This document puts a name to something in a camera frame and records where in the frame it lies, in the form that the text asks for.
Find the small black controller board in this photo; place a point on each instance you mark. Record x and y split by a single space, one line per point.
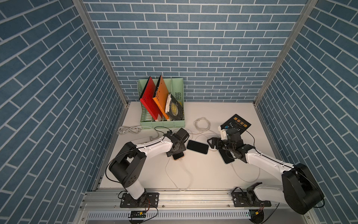
137 214

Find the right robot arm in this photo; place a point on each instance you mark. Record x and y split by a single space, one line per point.
297 188

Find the orange folder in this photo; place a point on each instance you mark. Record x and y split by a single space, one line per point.
160 96

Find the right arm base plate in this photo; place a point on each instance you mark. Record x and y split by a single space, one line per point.
240 199

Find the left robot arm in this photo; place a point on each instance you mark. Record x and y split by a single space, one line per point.
127 165

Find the phone with blue case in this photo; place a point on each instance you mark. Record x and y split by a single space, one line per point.
226 156

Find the red folder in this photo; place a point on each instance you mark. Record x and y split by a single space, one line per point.
146 98

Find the phone with orange case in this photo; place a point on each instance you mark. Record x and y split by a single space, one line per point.
178 156

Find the black book on table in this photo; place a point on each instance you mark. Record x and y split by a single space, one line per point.
236 122

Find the black book in organizer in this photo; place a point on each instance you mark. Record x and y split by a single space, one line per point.
174 109

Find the mint green file organizer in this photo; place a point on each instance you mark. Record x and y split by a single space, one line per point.
175 86

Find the aluminium front rail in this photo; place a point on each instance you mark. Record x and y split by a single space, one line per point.
107 199

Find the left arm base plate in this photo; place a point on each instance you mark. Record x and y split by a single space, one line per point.
127 201

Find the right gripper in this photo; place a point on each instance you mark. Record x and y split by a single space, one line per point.
218 140

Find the phone with mint case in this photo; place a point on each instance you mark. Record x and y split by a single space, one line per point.
197 147

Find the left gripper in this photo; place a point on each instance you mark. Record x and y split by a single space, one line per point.
182 147

